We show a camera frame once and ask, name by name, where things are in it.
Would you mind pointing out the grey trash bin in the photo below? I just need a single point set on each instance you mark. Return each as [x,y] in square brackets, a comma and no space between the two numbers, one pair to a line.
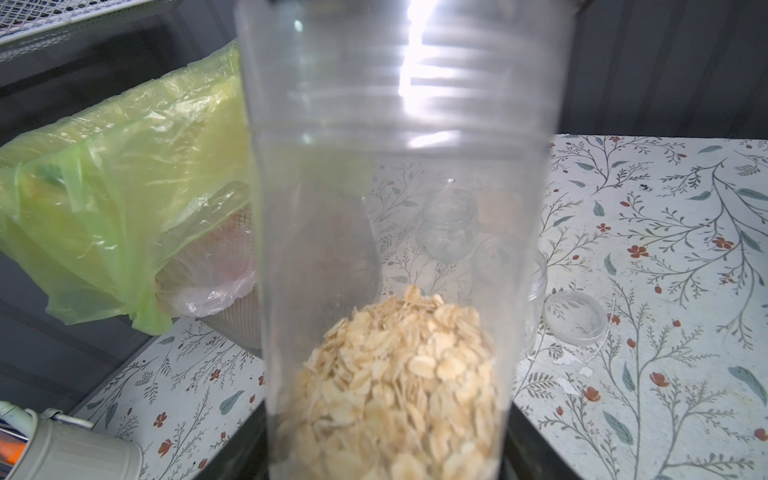
[238,319]

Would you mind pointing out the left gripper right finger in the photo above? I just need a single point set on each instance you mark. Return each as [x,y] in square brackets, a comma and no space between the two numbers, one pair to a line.
[527,454]

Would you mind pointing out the glass oatmeal jar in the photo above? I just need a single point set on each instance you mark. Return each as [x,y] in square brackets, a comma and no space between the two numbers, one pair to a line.
[508,289]
[401,151]

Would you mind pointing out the clear plastic jar lid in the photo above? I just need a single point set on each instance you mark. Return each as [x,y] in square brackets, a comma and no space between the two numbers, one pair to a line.
[575,318]

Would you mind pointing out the white wire mesh basket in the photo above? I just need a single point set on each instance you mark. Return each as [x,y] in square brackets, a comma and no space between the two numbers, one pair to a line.
[22,20]

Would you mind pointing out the white pen cup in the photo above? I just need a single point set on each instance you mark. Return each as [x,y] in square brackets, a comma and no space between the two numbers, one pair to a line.
[61,447]

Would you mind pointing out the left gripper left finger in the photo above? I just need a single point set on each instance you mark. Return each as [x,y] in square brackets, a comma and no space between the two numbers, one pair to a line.
[244,456]

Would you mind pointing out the green plastic bin liner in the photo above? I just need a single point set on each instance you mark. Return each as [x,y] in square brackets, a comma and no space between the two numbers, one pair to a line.
[94,205]

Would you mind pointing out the floral table mat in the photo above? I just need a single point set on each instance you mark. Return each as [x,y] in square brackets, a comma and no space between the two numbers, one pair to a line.
[669,234]

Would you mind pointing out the oatmeal jar with beige lid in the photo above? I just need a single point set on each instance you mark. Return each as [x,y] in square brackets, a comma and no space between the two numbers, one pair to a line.
[448,226]

